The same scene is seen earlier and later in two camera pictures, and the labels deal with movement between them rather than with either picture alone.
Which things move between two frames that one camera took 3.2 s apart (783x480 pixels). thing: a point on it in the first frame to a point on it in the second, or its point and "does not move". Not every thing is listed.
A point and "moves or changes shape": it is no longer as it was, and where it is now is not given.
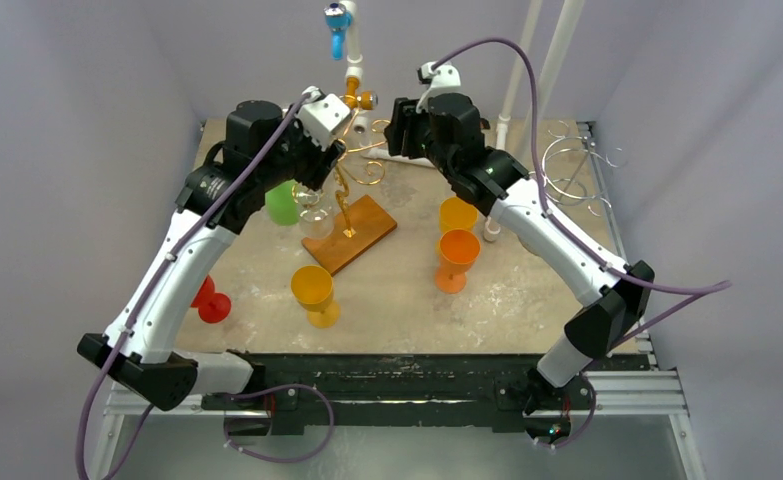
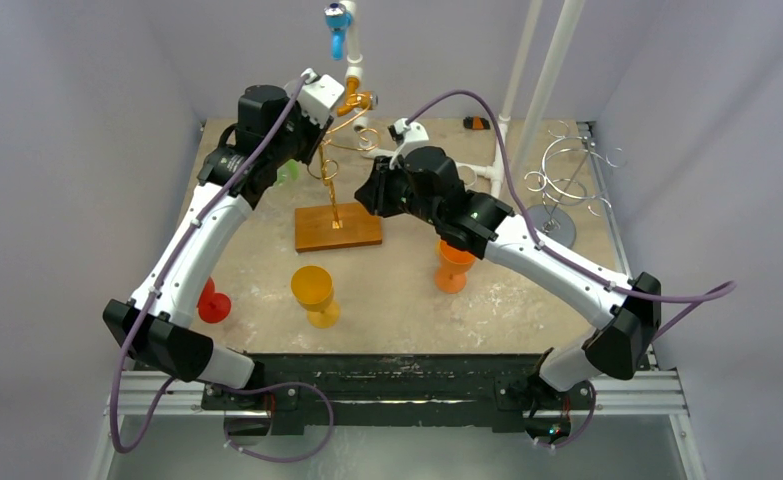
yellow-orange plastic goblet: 313,288 does not move
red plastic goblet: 212,306 does not move
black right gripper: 405,129 to 374,188
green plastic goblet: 282,204 moves or changes shape
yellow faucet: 366,99 does not move
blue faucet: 338,21 does not move
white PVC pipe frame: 492,226 does not move
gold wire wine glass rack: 360,225 to 341,224
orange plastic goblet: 458,251 does not move
